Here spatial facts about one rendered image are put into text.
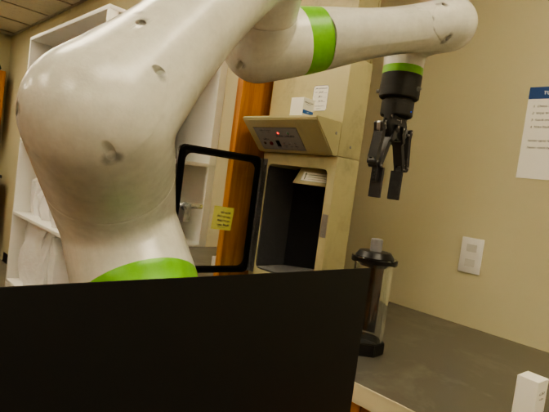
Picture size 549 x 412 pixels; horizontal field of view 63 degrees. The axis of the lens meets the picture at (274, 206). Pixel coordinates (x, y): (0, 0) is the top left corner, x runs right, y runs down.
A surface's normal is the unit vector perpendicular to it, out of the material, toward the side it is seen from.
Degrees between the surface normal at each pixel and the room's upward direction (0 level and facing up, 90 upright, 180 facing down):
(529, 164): 90
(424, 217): 90
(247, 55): 133
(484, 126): 90
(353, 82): 90
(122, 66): 56
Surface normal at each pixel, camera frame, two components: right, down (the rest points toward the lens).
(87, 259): -0.40, -0.33
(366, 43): 0.51, 0.54
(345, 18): 0.40, -0.34
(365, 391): -0.71, -0.06
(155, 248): 0.51, -0.62
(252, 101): 0.69, 0.13
